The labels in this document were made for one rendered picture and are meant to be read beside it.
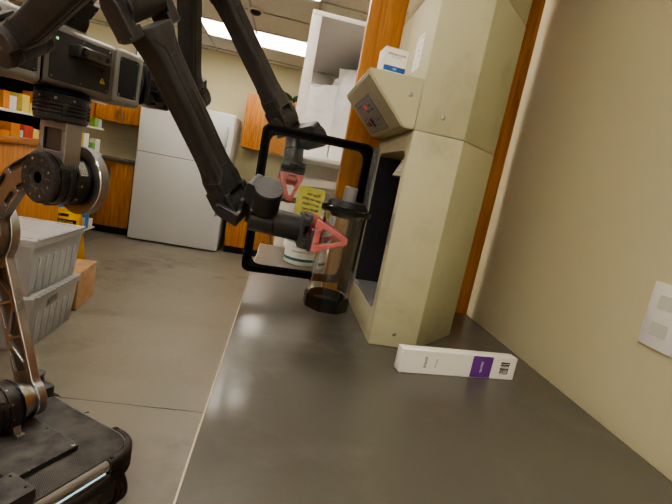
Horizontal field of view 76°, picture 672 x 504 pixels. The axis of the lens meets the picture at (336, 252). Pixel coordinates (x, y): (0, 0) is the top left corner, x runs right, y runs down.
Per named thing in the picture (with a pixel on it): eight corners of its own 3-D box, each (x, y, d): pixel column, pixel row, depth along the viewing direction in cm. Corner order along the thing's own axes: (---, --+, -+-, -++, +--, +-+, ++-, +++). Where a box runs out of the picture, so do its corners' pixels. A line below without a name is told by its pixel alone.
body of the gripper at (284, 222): (309, 212, 96) (276, 204, 95) (313, 218, 87) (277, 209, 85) (302, 240, 98) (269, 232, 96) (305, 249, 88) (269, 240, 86)
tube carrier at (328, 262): (344, 297, 102) (365, 209, 99) (353, 313, 92) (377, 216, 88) (299, 289, 100) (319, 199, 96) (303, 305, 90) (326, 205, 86)
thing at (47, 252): (83, 273, 292) (87, 225, 286) (32, 300, 233) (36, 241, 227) (16, 263, 285) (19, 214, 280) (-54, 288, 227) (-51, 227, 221)
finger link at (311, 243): (347, 223, 93) (305, 213, 92) (353, 228, 86) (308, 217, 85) (339, 253, 94) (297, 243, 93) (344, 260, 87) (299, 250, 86)
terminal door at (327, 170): (346, 284, 125) (374, 145, 118) (240, 270, 118) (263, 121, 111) (345, 283, 126) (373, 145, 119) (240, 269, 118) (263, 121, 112)
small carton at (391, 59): (395, 85, 96) (401, 57, 95) (403, 81, 91) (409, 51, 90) (374, 79, 95) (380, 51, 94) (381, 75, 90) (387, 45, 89)
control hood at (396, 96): (380, 139, 119) (387, 102, 118) (414, 129, 88) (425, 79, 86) (340, 131, 118) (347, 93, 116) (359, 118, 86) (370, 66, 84)
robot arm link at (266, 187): (236, 190, 95) (213, 213, 90) (243, 151, 86) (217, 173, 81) (282, 218, 94) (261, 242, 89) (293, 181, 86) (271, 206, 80)
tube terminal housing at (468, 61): (427, 312, 131) (490, 47, 118) (472, 358, 99) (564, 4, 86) (347, 300, 127) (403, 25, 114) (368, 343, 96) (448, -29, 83)
